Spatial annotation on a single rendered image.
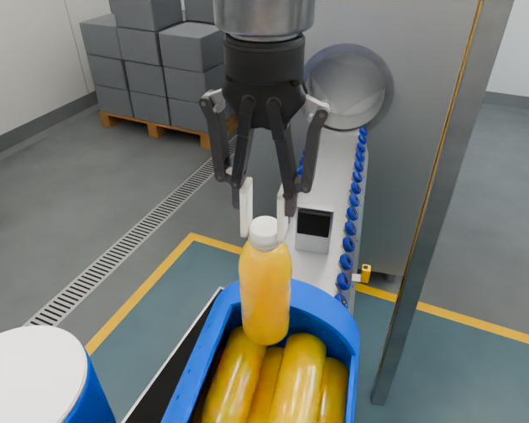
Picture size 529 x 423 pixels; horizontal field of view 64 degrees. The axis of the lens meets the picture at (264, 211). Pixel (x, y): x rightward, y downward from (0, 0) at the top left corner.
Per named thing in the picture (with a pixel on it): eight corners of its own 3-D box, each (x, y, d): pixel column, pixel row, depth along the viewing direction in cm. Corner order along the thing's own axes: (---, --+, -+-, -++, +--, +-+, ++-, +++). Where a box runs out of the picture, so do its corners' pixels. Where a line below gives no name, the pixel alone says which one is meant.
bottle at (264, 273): (248, 349, 62) (243, 263, 50) (238, 310, 67) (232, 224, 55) (294, 339, 63) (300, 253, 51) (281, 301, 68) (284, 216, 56)
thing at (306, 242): (329, 249, 124) (334, 206, 114) (327, 258, 120) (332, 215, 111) (295, 243, 126) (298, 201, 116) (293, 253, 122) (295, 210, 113)
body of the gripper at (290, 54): (316, 23, 40) (311, 115, 46) (232, 18, 42) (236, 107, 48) (303, 44, 34) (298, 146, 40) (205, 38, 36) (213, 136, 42)
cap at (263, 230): (253, 253, 52) (253, 242, 50) (246, 231, 54) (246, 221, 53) (284, 247, 52) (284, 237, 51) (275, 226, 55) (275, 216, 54)
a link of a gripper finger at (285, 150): (272, 88, 43) (285, 86, 43) (290, 181, 49) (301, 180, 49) (262, 101, 40) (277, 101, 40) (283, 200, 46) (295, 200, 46)
